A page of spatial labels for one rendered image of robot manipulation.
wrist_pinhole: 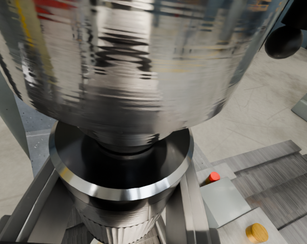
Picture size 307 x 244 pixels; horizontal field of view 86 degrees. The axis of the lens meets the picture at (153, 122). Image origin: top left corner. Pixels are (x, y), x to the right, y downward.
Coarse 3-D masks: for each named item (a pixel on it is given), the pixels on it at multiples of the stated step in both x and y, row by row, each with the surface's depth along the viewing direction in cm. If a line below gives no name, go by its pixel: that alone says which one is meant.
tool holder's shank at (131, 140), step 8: (80, 128) 4; (96, 136) 4; (104, 136) 4; (112, 136) 4; (120, 136) 4; (128, 136) 4; (136, 136) 4; (144, 136) 4; (152, 136) 4; (160, 136) 4; (104, 144) 5; (112, 144) 4; (120, 144) 4; (128, 144) 4; (136, 144) 4; (144, 144) 4; (152, 144) 5; (128, 152) 5
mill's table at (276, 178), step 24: (288, 144) 55; (240, 168) 45; (264, 168) 47; (288, 168) 48; (240, 192) 40; (264, 192) 43; (288, 192) 42; (72, 216) 32; (288, 216) 39; (72, 240) 29; (144, 240) 31; (288, 240) 34
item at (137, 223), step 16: (80, 208) 5; (96, 208) 5; (144, 208) 5; (160, 208) 6; (96, 224) 6; (112, 224) 6; (128, 224) 6; (144, 224) 7; (112, 240) 8; (128, 240) 8
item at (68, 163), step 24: (48, 144) 5; (72, 144) 5; (96, 144) 5; (168, 144) 5; (192, 144) 6; (72, 168) 4; (96, 168) 4; (120, 168) 4; (144, 168) 5; (168, 168) 5; (72, 192) 5; (96, 192) 4; (120, 192) 4; (144, 192) 4; (168, 192) 5
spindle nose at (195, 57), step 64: (0, 0) 1; (64, 0) 1; (128, 0) 1; (192, 0) 1; (256, 0) 1; (0, 64) 2; (64, 64) 2; (128, 64) 2; (192, 64) 2; (128, 128) 2
